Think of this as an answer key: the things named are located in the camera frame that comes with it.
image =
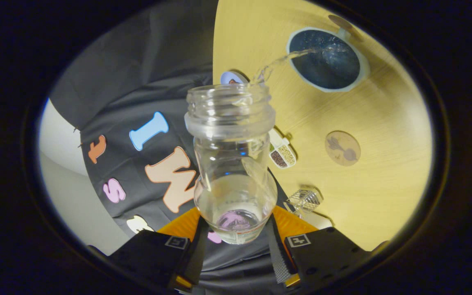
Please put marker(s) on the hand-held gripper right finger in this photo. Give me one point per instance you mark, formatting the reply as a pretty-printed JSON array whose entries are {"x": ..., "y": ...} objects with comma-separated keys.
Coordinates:
[{"x": 279, "y": 258}]

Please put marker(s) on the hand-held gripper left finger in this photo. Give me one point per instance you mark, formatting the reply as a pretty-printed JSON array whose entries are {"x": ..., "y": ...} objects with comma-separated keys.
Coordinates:
[{"x": 197, "y": 258}]

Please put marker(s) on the round wooden coaster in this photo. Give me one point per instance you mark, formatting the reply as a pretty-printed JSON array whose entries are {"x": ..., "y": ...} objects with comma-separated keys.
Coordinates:
[{"x": 342, "y": 148}]

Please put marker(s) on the clear glass bottle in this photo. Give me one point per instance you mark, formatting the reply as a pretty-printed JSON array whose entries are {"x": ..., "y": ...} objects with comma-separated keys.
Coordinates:
[{"x": 230, "y": 114}]

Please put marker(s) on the small white seed dish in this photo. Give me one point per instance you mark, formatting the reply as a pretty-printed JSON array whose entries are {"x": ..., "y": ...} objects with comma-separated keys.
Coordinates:
[{"x": 283, "y": 157}]

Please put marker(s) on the wooden table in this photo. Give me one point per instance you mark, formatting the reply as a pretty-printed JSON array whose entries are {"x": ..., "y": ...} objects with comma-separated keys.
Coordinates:
[{"x": 383, "y": 184}]

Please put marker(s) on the small blue plate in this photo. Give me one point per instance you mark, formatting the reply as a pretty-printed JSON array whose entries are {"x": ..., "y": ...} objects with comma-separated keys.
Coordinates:
[{"x": 228, "y": 76}]

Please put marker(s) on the black backdrop cloth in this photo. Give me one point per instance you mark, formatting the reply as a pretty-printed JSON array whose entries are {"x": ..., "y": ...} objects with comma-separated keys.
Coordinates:
[{"x": 137, "y": 82}]

